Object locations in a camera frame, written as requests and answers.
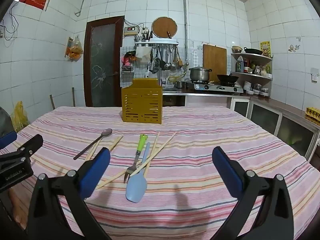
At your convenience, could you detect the person's left hand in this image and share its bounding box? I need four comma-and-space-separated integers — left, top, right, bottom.
8, 187, 28, 230

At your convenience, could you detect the egg carton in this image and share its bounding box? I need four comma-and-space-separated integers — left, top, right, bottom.
305, 106, 320, 120

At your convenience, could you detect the dark long-handled spoon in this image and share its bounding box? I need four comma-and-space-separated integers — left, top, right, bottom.
73, 128, 113, 160

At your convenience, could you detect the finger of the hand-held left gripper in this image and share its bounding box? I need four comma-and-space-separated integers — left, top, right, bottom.
0, 131, 18, 150
0, 134, 44, 172

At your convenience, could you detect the hanging metal ladle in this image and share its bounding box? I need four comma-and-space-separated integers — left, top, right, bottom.
164, 46, 172, 71

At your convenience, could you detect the steel cooking pot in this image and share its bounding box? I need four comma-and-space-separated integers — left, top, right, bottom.
189, 66, 212, 82

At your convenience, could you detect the corner wall shelf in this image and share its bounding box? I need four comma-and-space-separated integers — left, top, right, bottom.
230, 52, 273, 98

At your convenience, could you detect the brown door with glass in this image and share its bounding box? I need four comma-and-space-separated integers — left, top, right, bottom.
83, 15, 125, 107

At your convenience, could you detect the pink striped tablecloth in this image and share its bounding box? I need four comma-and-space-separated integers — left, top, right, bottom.
0, 106, 314, 240

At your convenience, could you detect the hanging orange plastic bag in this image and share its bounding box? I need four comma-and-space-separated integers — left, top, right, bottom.
65, 36, 84, 62

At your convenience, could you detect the round wooden board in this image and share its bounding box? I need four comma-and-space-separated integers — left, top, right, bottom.
151, 17, 178, 39

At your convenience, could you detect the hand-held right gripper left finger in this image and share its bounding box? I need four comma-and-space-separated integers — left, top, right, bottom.
27, 147, 111, 240

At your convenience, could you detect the white control box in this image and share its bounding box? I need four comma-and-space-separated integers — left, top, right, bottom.
124, 26, 139, 37

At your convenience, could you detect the green-handled metal fork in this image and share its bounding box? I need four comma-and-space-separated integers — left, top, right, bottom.
123, 134, 148, 183

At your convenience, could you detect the white hanging bag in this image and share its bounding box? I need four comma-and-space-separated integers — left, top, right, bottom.
136, 46, 152, 64

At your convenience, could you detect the yellow plastic bag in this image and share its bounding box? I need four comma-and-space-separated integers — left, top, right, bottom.
10, 101, 30, 132

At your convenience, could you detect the kitchen counter cabinet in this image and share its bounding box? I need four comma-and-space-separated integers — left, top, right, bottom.
162, 91, 320, 163

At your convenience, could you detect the rectangular wooden cutting board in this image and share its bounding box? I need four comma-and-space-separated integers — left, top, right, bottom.
202, 44, 227, 82

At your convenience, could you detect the yellow wall poster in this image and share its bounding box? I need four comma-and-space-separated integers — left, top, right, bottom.
259, 41, 272, 58

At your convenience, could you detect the red hanging cloth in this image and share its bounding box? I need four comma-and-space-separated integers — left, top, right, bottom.
122, 51, 137, 67

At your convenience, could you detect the steel gas stove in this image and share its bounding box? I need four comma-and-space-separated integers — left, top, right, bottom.
194, 81, 244, 95

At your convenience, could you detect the black wok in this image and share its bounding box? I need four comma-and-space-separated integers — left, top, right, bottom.
216, 74, 239, 84

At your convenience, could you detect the white wall pipe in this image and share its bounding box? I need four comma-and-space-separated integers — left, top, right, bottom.
75, 0, 104, 17

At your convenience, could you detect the dark bag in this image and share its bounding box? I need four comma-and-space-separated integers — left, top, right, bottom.
0, 106, 14, 138

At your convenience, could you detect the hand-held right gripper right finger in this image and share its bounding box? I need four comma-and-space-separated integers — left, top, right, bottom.
207, 146, 295, 240

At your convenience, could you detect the metal wall rack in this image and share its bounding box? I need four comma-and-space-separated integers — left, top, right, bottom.
134, 39, 179, 48

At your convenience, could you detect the light blue silicone spatula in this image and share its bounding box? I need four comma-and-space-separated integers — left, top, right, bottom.
125, 142, 151, 203

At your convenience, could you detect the yellow slotted utensil holder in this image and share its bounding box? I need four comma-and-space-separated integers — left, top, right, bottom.
121, 78, 163, 125

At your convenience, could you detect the black wall cable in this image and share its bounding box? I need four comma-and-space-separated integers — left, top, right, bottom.
0, 1, 19, 40

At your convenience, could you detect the grey vertical wall pipe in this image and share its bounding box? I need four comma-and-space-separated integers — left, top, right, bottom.
182, 0, 188, 63

